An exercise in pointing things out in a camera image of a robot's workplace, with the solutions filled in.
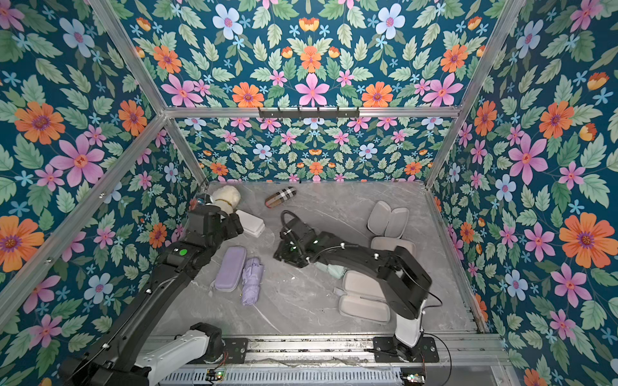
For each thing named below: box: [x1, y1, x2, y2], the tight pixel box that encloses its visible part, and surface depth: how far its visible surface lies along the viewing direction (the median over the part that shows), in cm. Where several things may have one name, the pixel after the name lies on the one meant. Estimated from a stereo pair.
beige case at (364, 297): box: [333, 270, 392, 324], surface depth 86 cm
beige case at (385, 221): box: [366, 200, 410, 239], surface depth 107 cm
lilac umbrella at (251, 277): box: [241, 256, 264, 306], surface depth 86 cm
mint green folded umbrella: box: [313, 262, 347, 280], surface depth 90 cm
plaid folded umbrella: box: [264, 185, 297, 209], surface depth 113 cm
